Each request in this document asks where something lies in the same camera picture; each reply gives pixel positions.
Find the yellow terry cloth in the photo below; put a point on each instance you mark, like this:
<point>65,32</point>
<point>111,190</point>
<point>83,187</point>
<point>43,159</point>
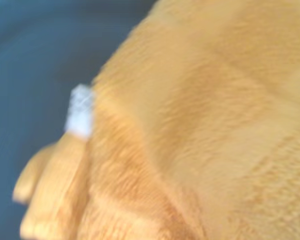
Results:
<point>190,125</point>

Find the blue plate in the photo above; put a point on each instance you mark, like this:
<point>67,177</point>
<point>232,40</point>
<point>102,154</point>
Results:
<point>27,75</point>

